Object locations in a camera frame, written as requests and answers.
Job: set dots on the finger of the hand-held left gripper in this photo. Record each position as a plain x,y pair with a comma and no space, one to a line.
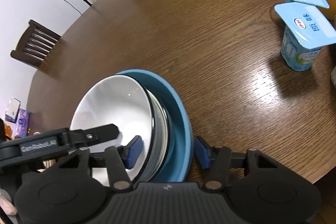
99,133

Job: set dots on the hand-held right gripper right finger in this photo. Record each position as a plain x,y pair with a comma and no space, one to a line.
202,151

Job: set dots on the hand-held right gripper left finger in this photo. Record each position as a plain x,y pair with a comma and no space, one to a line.
135,151

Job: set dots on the white bowl black rim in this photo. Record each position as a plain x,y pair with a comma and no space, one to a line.
160,129
110,106

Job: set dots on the blue bowl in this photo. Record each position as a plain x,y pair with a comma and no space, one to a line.
181,119

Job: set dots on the person's left hand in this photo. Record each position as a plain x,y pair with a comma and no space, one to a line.
6,205

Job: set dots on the white purple tissue pack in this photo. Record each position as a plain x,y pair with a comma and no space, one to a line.
12,109

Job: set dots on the dark wooden chair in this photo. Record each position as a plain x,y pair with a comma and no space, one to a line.
36,43

